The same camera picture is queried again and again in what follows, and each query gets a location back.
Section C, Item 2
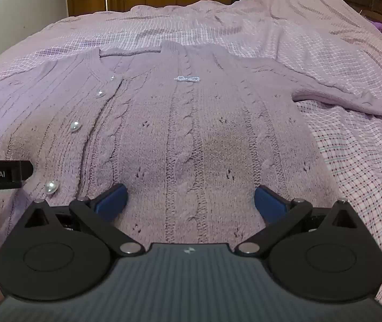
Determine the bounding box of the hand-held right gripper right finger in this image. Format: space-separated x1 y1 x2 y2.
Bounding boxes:
234 184 360 255

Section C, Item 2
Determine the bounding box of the lilac cable-knit cardigan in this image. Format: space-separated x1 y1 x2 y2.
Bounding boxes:
0 39 382 309

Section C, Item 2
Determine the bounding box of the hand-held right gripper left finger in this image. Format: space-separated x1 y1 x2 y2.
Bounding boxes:
24 183 145 256

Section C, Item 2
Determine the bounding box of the pink checked bed blanket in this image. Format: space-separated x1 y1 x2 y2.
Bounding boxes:
0 0 382 322

